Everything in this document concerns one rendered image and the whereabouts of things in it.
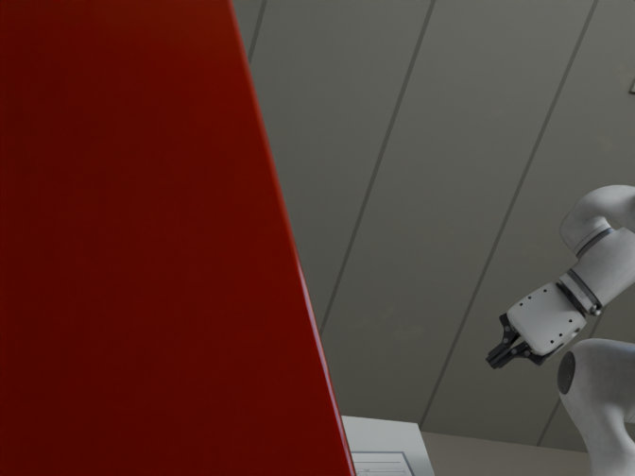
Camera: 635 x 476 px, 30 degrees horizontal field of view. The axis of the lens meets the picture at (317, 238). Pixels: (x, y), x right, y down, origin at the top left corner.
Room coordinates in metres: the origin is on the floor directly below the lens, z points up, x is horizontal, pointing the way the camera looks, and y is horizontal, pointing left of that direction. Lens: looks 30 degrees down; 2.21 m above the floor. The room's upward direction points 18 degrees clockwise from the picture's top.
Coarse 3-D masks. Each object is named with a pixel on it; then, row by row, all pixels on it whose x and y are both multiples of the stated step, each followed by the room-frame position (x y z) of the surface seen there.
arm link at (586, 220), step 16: (592, 192) 1.77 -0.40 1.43; (608, 192) 1.75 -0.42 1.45; (624, 192) 1.74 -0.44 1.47; (576, 208) 1.76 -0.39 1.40; (592, 208) 1.73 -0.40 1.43; (608, 208) 1.71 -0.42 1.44; (624, 208) 1.70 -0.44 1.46; (576, 224) 1.76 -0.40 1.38; (592, 224) 1.78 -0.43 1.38; (608, 224) 1.80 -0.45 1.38; (624, 224) 1.68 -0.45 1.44; (576, 240) 1.77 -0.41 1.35
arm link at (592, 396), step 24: (576, 360) 1.50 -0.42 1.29; (600, 360) 1.49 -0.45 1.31; (624, 360) 1.50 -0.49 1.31; (576, 384) 1.47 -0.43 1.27; (600, 384) 1.46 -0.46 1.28; (624, 384) 1.47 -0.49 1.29; (576, 408) 1.47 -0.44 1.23; (600, 408) 1.44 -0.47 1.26; (624, 408) 1.46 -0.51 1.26; (600, 432) 1.44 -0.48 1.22; (624, 432) 1.43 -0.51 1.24; (600, 456) 1.43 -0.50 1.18; (624, 456) 1.42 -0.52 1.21
